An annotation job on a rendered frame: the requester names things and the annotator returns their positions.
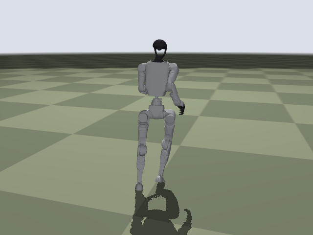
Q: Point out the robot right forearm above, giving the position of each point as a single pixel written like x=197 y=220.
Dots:
x=175 y=98

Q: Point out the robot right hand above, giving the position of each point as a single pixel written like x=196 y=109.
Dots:
x=182 y=109

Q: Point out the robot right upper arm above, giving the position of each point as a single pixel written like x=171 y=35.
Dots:
x=174 y=70

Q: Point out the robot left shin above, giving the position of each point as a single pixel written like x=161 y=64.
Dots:
x=140 y=165

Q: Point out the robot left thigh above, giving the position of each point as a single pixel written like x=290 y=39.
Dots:
x=143 y=123

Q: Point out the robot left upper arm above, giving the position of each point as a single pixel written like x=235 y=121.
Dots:
x=141 y=77

